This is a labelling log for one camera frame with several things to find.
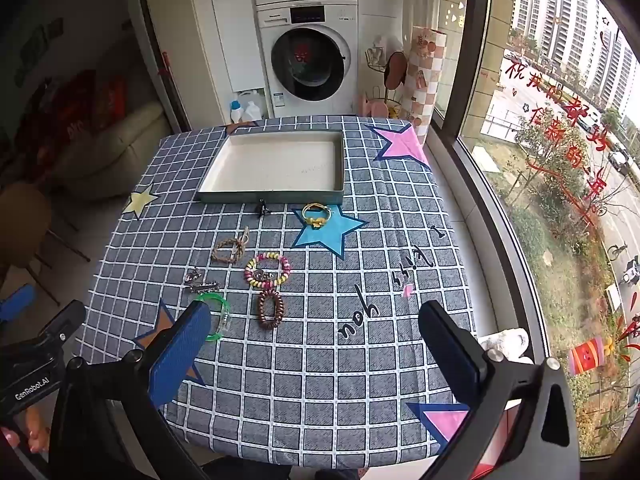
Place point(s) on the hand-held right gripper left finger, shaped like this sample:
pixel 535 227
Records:
pixel 180 352

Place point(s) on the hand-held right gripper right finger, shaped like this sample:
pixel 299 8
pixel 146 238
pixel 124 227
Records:
pixel 452 355

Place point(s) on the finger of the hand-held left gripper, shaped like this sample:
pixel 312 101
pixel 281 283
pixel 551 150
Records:
pixel 15 302
pixel 62 322

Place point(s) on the green translucent bangle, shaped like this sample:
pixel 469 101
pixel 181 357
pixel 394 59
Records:
pixel 222 312

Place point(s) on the silver star hairpin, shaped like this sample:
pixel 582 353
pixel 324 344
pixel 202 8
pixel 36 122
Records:
pixel 204 287

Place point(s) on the small silver brooch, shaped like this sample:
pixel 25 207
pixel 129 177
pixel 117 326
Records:
pixel 193 275

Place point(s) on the grey-green shallow tray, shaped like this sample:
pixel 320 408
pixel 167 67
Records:
pixel 277 167

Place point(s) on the person's left hand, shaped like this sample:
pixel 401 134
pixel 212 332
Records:
pixel 27 435

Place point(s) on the white crumpled cloth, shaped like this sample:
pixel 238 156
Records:
pixel 506 342

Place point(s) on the wooden chair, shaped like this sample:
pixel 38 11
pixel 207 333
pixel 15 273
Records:
pixel 25 215

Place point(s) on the checked star-print tablecloth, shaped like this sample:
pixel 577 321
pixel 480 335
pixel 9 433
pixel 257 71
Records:
pixel 320 360

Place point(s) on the bronze hair clip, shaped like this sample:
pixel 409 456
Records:
pixel 245 235

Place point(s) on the black hair claw clip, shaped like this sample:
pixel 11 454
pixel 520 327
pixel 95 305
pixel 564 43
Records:
pixel 262 207

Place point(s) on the beige sofa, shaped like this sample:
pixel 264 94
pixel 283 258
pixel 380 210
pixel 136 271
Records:
pixel 120 145

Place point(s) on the red cushion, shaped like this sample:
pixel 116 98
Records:
pixel 80 105

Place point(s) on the blue-capped white bottle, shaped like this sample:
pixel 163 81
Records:
pixel 235 111

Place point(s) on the white detergent jug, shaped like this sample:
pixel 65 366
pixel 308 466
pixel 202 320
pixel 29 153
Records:
pixel 253 110

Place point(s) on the white front-load washing machine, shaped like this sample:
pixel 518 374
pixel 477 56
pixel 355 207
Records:
pixel 310 55

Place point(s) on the white tall cabinet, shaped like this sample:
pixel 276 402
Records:
pixel 225 25

